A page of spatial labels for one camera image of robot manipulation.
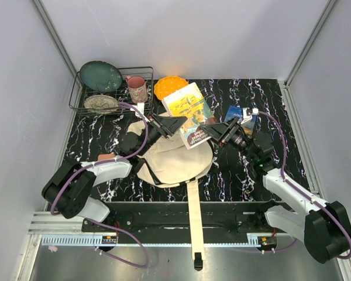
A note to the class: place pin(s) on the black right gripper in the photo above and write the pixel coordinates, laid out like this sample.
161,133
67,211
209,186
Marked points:
216,130

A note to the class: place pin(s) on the yellow polka dot plate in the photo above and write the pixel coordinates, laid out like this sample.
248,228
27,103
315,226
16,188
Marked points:
168,85

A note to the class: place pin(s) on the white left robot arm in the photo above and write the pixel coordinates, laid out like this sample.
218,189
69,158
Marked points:
69,190

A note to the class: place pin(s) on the dark teal plate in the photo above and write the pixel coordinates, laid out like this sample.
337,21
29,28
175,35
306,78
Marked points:
101,76

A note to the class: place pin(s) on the aluminium front rail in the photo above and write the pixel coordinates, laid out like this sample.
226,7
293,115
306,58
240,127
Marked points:
43,222

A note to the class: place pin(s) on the cream canvas backpack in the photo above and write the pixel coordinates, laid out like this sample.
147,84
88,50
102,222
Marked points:
168,163

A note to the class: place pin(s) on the speckled beige plate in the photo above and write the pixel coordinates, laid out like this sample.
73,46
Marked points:
101,104

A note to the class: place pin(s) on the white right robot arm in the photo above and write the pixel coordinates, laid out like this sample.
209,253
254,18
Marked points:
324,228

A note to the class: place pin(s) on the pink ghost pattern mug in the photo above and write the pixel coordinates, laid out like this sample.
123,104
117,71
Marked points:
137,89

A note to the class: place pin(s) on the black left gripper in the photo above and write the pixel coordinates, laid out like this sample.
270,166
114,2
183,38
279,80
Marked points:
169,125

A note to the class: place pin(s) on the yellow blue picture book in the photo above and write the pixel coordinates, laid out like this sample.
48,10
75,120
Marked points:
189,102

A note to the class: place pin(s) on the salmon leather wallet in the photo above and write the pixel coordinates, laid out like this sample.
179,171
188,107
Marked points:
105,157

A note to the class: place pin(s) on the grey wire dish rack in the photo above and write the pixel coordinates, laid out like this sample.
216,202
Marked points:
80,92

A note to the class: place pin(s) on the blue Animal Farm book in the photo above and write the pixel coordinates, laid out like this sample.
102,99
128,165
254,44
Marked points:
247,117

